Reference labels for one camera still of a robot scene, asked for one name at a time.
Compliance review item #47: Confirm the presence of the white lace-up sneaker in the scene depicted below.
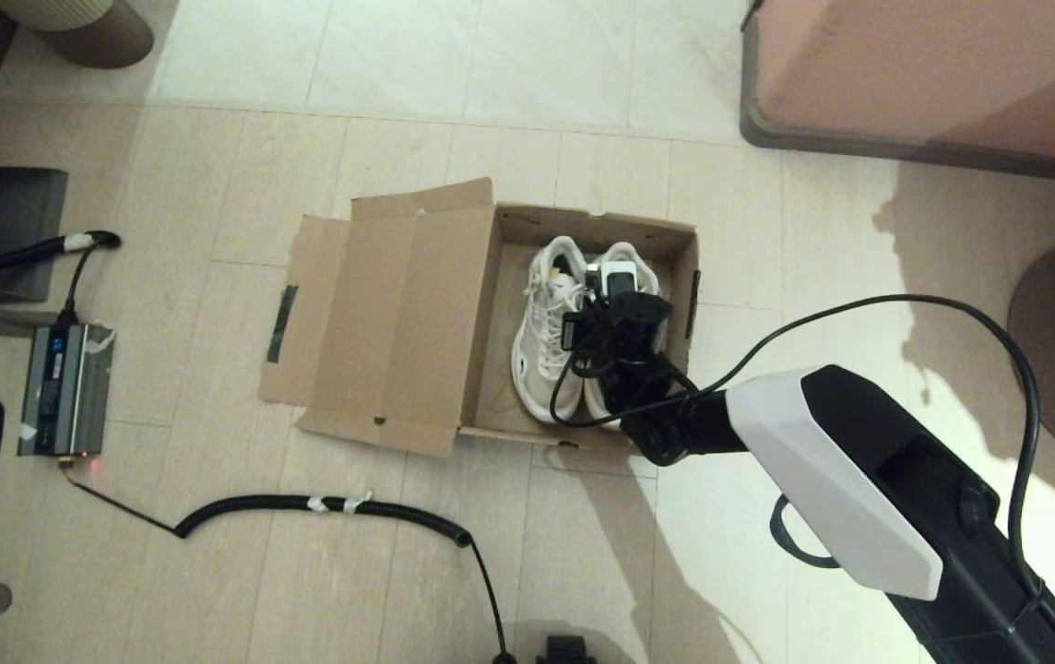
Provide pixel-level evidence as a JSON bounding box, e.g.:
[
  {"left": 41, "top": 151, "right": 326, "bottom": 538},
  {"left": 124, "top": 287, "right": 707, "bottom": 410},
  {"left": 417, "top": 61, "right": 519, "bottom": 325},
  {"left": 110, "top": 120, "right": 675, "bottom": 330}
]
[
  {"left": 583, "top": 242, "right": 667, "bottom": 431},
  {"left": 511, "top": 236, "right": 589, "bottom": 425}
]

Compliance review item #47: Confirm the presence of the brown cardboard shoe box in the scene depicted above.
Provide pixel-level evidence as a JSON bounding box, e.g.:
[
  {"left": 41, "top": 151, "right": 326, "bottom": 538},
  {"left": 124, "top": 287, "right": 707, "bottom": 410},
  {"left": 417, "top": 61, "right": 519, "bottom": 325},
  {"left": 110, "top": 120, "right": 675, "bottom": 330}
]
[{"left": 258, "top": 177, "right": 702, "bottom": 459}]

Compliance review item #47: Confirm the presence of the round ribbed beige stool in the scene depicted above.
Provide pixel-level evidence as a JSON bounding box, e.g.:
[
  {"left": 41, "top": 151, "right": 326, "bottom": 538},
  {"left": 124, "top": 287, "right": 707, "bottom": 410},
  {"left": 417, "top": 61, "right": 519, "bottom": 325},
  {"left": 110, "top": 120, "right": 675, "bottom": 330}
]
[{"left": 0, "top": 0, "right": 155, "bottom": 70}]

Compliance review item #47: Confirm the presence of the black corrugated hose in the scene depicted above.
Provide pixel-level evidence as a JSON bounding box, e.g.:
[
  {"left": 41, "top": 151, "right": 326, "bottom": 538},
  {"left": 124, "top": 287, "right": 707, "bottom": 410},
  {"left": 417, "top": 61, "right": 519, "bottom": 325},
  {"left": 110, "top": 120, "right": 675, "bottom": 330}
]
[{"left": 0, "top": 231, "right": 123, "bottom": 326}]

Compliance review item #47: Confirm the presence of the grey power inverter box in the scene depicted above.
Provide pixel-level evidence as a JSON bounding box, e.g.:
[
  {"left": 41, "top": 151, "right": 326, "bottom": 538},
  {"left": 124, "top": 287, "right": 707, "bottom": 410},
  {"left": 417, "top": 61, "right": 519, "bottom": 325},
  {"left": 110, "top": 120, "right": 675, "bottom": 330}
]
[{"left": 18, "top": 323, "right": 116, "bottom": 457}]

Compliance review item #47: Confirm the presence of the grey black robot base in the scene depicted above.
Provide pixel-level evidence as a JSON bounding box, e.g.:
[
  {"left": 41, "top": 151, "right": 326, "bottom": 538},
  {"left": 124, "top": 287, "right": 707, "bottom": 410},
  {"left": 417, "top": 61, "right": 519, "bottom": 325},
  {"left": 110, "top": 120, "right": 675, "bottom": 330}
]
[{"left": 537, "top": 634, "right": 598, "bottom": 664}]

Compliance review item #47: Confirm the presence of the black coiled cable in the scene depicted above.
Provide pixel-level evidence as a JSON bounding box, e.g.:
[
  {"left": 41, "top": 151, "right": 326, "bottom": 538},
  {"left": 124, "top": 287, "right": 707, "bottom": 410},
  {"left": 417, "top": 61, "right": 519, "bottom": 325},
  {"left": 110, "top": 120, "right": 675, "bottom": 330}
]
[{"left": 60, "top": 459, "right": 517, "bottom": 664}]

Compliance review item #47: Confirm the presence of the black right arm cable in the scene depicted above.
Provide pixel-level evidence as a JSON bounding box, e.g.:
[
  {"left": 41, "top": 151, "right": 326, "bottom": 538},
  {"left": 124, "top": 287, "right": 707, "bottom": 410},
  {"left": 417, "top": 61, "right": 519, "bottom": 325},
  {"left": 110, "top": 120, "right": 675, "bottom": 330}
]
[{"left": 549, "top": 293, "right": 1045, "bottom": 600}]

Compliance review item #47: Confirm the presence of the pink furniture with grey base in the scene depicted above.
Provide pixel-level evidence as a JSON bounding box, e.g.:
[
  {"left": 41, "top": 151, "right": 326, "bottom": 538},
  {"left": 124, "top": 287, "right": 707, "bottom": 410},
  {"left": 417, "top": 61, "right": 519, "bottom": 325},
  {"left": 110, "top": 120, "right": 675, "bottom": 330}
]
[{"left": 740, "top": 0, "right": 1055, "bottom": 190}]

